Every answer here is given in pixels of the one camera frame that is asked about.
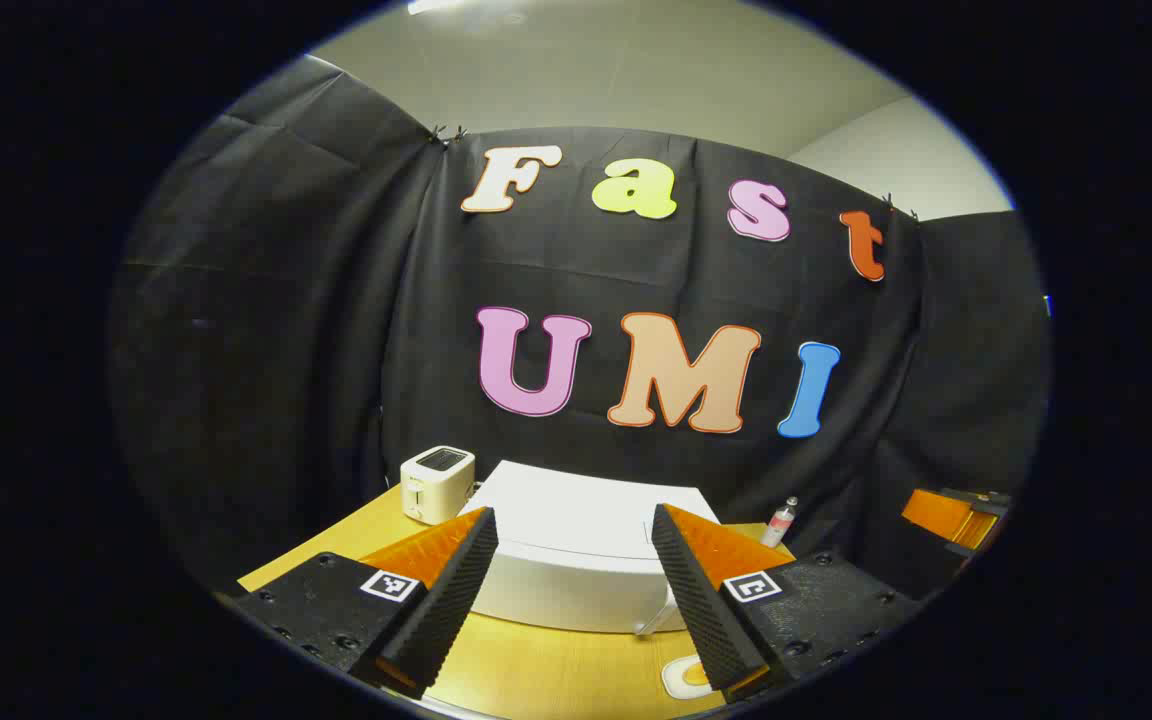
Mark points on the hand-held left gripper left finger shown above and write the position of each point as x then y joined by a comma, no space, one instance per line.
441,600

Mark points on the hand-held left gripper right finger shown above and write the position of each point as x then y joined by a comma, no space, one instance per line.
701,600

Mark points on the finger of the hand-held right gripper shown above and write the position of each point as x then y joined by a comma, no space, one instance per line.
936,512

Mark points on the white microwave oven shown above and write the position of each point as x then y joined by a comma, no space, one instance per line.
576,530

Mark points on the white square plate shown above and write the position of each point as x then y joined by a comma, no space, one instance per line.
674,685

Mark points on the small clear bottle pink label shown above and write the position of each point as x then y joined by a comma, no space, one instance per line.
779,525

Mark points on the white toaster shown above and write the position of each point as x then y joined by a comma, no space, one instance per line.
436,485

